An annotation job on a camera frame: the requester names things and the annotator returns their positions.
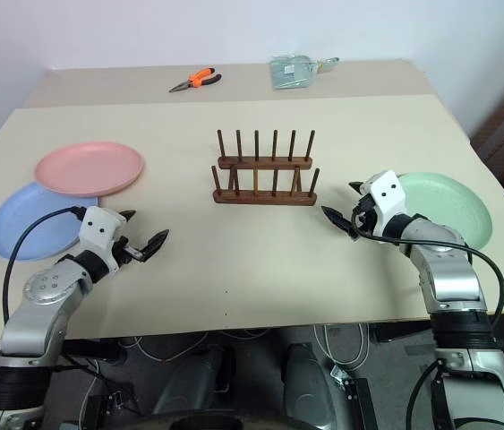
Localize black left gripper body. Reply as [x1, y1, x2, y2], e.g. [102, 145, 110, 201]
[110, 233, 146, 269]

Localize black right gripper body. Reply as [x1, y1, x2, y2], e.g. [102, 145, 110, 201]
[349, 196, 381, 239]

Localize wooden dish rack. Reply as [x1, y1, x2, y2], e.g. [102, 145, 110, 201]
[211, 128, 321, 208]

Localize pink plastic plate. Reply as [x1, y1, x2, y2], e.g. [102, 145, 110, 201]
[34, 141, 147, 198]

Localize green plastic plate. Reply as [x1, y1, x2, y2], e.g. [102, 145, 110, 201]
[396, 172, 494, 253]

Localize blue plastic plate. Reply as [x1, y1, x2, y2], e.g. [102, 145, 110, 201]
[0, 180, 101, 262]

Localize grey-green packaged dustpan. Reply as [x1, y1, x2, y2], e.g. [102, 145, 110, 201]
[269, 54, 341, 91]

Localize grey rounded shell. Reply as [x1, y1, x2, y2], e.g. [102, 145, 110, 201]
[281, 342, 347, 430]
[151, 344, 237, 416]

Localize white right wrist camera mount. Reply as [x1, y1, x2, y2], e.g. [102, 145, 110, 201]
[358, 169, 407, 237]

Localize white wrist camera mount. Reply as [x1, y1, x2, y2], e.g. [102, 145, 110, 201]
[76, 206, 128, 272]
[358, 169, 407, 237]

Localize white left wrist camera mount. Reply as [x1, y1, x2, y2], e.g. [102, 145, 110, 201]
[76, 206, 128, 272]

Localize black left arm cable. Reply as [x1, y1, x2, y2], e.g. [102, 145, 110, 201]
[2, 205, 88, 324]

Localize white cable bundle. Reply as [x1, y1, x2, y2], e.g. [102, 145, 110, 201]
[312, 322, 370, 372]

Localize orange-handled pliers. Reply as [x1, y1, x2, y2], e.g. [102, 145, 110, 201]
[168, 67, 223, 94]

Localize black metal bracket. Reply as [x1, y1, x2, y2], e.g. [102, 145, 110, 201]
[344, 377, 379, 430]

